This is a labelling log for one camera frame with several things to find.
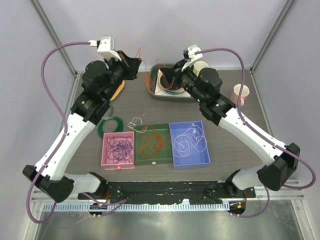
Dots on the aluminium corner post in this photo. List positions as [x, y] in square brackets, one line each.
[285, 11]
[52, 33]

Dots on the pink mug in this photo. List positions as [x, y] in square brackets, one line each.
[236, 93]

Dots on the blue box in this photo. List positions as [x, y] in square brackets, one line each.
[189, 145]

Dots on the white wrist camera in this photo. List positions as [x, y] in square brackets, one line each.
[191, 55]
[106, 47]

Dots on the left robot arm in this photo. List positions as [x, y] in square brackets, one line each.
[100, 81]

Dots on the yellow mug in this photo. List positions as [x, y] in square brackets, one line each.
[198, 66]

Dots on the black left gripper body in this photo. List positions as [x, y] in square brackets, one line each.
[117, 68]

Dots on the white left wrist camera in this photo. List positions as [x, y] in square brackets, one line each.
[106, 47]

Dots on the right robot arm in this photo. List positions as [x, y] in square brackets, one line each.
[279, 160]

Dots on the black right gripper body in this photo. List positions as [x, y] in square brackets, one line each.
[186, 78]

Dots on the green box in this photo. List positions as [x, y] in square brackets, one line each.
[152, 144]

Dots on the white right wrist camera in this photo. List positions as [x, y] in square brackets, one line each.
[191, 55]

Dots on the white slotted cable duct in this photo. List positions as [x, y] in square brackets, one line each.
[91, 206]

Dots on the pink box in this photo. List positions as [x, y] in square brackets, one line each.
[118, 151]

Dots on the wooden cutting board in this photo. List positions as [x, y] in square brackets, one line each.
[118, 91]

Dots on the aluminium corner post left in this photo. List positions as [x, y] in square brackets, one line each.
[52, 33]

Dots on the aluminium corner post right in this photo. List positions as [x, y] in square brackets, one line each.
[285, 11]

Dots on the white square plate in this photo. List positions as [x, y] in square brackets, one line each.
[161, 91]

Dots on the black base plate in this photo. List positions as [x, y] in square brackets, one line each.
[172, 192]

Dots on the dark green tray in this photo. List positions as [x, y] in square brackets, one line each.
[152, 80]

